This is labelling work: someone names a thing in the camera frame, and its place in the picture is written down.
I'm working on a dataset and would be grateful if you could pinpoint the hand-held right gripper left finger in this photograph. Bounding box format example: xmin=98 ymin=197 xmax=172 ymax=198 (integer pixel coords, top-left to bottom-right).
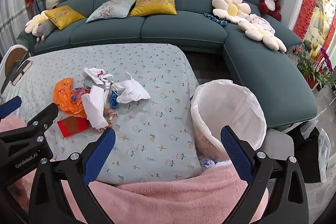
xmin=28 ymin=128 xmax=117 ymax=224

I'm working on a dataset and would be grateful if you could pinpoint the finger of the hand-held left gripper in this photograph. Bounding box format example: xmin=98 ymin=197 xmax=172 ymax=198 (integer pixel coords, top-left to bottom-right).
xmin=0 ymin=96 xmax=22 ymax=119
xmin=0 ymin=103 xmax=59 ymax=148

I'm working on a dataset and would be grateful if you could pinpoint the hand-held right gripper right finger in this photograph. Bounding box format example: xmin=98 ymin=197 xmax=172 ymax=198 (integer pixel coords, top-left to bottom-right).
xmin=220 ymin=126 xmax=310 ymax=224

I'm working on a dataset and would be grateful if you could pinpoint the orange plastic bag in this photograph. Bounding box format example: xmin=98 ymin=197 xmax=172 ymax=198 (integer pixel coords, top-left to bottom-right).
xmin=52 ymin=78 xmax=91 ymax=119

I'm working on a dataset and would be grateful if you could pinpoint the bin with white liner bag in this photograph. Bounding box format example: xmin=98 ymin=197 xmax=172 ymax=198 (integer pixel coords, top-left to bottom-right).
xmin=190 ymin=79 xmax=268 ymax=164

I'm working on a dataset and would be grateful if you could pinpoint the grey drawstring pouch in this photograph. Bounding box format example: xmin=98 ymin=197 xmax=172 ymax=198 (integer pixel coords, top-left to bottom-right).
xmin=83 ymin=77 xmax=111 ymax=91

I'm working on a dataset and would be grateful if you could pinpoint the red envelope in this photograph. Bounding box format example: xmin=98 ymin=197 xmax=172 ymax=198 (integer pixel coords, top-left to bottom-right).
xmin=57 ymin=118 xmax=89 ymax=138

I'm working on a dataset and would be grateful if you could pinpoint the dark book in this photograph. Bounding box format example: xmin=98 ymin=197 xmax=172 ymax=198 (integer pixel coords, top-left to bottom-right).
xmin=12 ymin=60 xmax=32 ymax=85

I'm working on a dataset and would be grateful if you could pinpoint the grey stool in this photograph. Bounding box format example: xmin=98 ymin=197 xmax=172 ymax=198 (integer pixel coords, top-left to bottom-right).
xmin=259 ymin=128 xmax=294 ymax=161

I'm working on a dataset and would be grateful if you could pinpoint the long white tissue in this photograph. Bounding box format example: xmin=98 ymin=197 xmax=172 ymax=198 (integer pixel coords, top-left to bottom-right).
xmin=82 ymin=86 xmax=109 ymax=128

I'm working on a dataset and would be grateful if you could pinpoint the white round wooden chair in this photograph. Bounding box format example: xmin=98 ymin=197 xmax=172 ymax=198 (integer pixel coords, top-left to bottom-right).
xmin=0 ymin=44 xmax=29 ymax=83

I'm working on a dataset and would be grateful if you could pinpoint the white cloth with red mark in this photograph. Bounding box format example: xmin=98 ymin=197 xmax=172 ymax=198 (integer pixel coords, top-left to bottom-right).
xmin=83 ymin=67 xmax=114 ymax=85

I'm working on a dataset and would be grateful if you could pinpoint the black bag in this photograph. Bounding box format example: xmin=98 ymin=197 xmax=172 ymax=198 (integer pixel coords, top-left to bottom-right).
xmin=285 ymin=122 xmax=328 ymax=184

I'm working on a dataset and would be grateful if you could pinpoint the pink fleece cloth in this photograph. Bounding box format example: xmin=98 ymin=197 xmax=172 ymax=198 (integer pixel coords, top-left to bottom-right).
xmin=0 ymin=115 xmax=269 ymax=224

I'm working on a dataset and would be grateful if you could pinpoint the floral light blue blanket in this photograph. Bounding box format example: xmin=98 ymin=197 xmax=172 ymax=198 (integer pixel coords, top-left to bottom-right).
xmin=0 ymin=43 xmax=202 ymax=185

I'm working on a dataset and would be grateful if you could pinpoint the grey plush mouse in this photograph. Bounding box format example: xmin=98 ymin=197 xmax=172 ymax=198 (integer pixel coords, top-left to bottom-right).
xmin=35 ymin=20 xmax=57 ymax=43

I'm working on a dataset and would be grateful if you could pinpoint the clear plastic bag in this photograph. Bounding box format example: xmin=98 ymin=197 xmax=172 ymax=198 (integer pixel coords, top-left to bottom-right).
xmin=318 ymin=128 xmax=331 ymax=174

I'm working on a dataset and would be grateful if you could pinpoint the small yellow cushion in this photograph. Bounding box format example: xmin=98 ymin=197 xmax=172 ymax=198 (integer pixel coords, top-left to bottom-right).
xmin=44 ymin=5 xmax=86 ymax=30

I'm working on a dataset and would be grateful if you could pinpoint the green plant in red pot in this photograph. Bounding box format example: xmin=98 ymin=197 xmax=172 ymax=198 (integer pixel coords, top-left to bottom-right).
xmin=297 ymin=40 xmax=332 ymax=89

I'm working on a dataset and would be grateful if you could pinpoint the light blue embroidered cushion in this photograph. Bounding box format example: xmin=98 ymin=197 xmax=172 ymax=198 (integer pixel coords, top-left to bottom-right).
xmin=86 ymin=0 xmax=137 ymax=23

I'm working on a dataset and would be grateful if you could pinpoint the purple orchid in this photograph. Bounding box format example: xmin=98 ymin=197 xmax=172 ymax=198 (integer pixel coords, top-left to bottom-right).
xmin=319 ymin=48 xmax=334 ymax=69

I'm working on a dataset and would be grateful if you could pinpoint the teal sectional sofa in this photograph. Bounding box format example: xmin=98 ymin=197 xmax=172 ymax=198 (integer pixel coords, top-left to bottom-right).
xmin=17 ymin=0 xmax=318 ymax=128

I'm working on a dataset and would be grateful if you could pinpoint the pale lilac cloth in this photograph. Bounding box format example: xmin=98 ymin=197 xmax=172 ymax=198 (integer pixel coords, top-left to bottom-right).
xmin=245 ymin=13 xmax=276 ymax=33

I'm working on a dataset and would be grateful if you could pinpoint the blue patterned cloth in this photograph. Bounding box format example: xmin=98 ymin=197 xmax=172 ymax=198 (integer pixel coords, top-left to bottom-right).
xmin=203 ymin=12 xmax=229 ymax=27

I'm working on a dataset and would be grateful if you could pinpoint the large yellow cushion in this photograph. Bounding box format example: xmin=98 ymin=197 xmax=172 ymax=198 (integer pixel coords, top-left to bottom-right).
xmin=129 ymin=0 xmax=177 ymax=17

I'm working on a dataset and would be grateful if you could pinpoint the small tan beaded chain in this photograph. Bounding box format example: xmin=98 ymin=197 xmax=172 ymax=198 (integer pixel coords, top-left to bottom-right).
xmin=98 ymin=107 xmax=118 ymax=132

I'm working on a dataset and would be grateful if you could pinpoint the blue cord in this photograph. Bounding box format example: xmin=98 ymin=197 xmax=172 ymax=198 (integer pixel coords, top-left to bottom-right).
xmin=110 ymin=90 xmax=120 ymax=109

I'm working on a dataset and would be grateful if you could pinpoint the red patterned wall panel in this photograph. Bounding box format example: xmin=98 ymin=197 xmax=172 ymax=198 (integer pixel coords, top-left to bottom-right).
xmin=291 ymin=0 xmax=336 ymax=56

